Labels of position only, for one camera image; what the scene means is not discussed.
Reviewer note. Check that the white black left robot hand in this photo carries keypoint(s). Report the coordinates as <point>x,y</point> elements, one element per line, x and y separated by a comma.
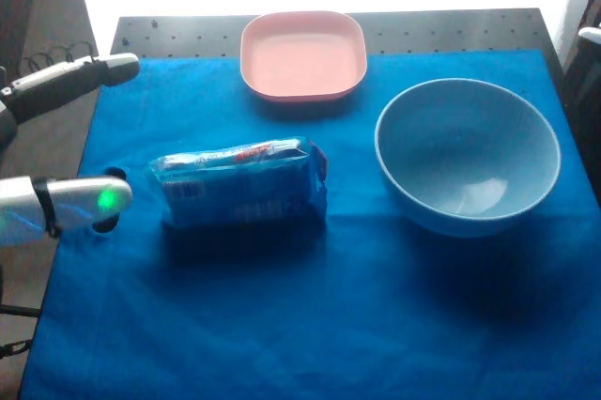
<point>70,195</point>

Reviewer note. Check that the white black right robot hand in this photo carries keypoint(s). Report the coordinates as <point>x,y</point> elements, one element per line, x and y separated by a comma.
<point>587,104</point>

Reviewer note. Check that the light blue bowl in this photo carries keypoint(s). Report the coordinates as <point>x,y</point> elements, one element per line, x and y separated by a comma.
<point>469,156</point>

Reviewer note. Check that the blue table cloth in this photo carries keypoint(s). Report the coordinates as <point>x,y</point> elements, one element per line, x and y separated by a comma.
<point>282,301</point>

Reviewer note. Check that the pink square plate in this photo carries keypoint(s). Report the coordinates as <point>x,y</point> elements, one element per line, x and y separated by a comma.
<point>303,59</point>

